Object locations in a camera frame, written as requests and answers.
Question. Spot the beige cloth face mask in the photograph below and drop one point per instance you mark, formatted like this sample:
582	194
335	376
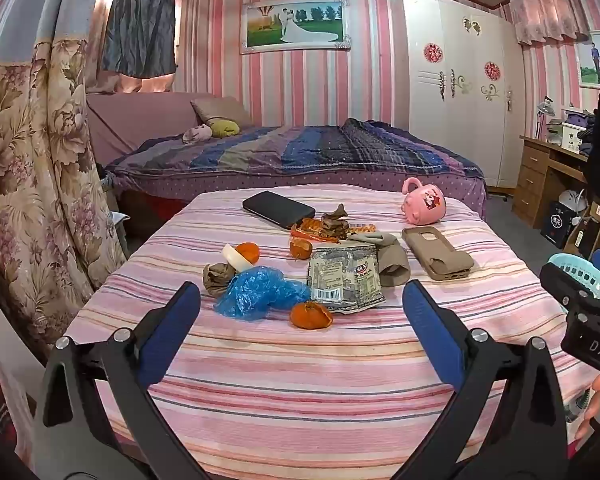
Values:
392	260

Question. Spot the pink striped tablecloth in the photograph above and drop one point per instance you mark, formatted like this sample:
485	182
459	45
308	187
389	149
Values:
300	385

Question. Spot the brown stocking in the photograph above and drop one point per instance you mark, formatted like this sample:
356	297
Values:
217	280

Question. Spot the framed wedding photo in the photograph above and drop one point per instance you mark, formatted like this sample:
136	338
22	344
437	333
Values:
295	25

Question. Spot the dark gift box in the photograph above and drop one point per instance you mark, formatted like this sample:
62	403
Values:
557	225

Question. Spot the blue plastic bag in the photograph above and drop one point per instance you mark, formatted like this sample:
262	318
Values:
260	292

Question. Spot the orange peel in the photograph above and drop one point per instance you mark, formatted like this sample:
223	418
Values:
310	316
300	249

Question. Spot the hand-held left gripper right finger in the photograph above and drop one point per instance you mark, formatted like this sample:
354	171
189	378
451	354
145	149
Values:
430	330

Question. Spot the white wardrobe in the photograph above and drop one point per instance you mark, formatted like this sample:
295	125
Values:
455	110

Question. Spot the person's right hand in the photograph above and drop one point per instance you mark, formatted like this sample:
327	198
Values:
594	407

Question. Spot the tan phone case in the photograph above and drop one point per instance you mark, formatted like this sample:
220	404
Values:
437	252

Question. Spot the white tape roll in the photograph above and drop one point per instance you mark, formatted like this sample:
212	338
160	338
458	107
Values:
232	257

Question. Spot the wooden desk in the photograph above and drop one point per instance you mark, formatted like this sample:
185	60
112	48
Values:
532	175

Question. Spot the pink cartoon mug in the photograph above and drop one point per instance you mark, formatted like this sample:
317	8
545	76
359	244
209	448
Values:
424	205

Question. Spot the dark grey curtain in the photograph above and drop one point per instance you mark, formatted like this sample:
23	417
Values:
140	25

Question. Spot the purple dotted bed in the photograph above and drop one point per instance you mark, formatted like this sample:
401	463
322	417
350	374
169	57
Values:
230	180

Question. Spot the bed with striped quilt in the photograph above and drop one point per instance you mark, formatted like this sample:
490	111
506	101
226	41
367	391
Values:
290	150

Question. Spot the orange snack wrapper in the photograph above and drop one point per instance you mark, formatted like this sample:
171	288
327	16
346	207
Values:
307	226

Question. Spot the purple headboard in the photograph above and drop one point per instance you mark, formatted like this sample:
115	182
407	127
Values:
130	120

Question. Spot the green plush toy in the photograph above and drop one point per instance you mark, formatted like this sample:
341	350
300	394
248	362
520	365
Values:
225	128

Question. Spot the pink valance curtain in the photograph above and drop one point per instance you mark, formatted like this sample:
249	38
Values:
545	15

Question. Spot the teal plastic basket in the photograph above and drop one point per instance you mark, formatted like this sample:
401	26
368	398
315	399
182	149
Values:
577	269

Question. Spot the pink satin curtain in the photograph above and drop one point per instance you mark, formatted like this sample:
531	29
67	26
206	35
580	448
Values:
130	84

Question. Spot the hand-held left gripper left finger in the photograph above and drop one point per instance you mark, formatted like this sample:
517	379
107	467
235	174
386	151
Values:
172	327

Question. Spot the pink plush toy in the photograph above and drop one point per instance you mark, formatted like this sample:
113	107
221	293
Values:
197	133

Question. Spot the small framed photo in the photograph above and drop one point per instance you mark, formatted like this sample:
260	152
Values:
590	60

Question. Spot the brown paper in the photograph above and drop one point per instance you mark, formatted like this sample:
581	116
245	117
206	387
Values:
334	219

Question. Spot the white storage box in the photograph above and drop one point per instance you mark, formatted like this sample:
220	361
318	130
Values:
572	137

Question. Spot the desk lamp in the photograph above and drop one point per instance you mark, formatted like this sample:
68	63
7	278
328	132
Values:
546	107

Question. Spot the beige pillow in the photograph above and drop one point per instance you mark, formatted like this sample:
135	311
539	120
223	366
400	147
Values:
220	110

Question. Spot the black phone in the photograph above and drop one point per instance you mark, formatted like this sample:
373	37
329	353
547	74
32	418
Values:
278	208

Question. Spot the floral curtain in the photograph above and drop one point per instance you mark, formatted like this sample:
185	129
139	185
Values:
30	185

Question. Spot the silver snack packet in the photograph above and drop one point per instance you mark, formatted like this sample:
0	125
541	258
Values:
342	280

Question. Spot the orange plastic lid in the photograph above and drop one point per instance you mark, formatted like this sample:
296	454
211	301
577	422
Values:
249	252

